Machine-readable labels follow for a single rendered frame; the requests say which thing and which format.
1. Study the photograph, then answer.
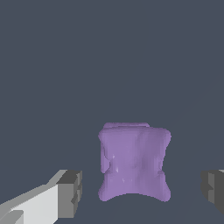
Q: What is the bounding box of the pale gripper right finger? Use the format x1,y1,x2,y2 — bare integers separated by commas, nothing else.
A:
199,169,224,216

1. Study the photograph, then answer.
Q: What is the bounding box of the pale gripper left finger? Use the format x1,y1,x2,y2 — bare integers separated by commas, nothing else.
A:
0,169,83,224

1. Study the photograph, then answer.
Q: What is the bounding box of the purple lumpy block object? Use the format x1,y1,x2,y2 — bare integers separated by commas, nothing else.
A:
97,122,172,203

